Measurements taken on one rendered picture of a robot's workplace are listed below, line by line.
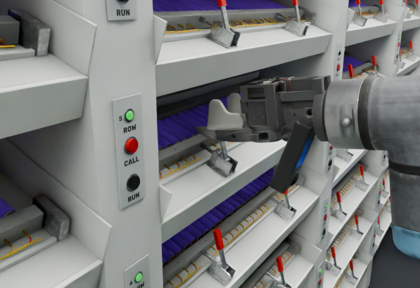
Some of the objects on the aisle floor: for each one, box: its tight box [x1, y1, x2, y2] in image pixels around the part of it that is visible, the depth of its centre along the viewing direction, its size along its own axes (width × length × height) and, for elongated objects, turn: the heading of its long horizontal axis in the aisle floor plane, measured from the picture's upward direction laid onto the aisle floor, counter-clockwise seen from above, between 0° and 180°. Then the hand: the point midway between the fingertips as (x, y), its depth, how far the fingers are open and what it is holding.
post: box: [253, 0, 351, 288], centre depth 112 cm, size 20×9×181 cm, turn 56°
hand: (209, 130), depth 68 cm, fingers open, 3 cm apart
